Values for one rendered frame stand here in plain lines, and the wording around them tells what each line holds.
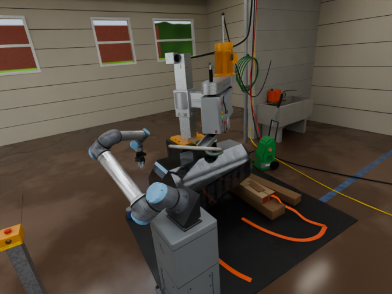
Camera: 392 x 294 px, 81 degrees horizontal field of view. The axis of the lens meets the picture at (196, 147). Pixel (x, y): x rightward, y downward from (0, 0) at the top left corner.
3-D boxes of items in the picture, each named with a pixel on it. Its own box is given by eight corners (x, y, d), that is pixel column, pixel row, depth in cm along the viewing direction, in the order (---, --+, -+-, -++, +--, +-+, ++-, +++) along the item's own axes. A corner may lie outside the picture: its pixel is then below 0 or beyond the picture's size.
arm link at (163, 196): (181, 199, 160) (163, 192, 149) (165, 214, 164) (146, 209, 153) (174, 183, 171) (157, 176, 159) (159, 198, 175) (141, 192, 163)
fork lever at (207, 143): (211, 130, 298) (210, 126, 297) (226, 130, 292) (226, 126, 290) (193, 149, 238) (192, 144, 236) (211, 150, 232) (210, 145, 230)
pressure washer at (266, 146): (268, 161, 447) (270, 118, 415) (279, 169, 415) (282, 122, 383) (252, 164, 439) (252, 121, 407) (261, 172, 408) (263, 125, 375)
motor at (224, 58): (216, 74, 325) (215, 44, 310) (238, 73, 315) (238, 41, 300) (211, 76, 301) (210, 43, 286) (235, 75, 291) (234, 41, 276)
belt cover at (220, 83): (219, 86, 334) (218, 74, 327) (235, 86, 325) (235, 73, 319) (197, 98, 250) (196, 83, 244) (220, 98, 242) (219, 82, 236)
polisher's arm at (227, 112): (220, 119, 344) (219, 86, 326) (235, 119, 337) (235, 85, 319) (206, 135, 280) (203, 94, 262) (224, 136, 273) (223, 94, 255)
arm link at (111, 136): (104, 126, 170) (145, 126, 235) (94, 137, 173) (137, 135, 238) (114, 137, 169) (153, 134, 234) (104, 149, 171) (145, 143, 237)
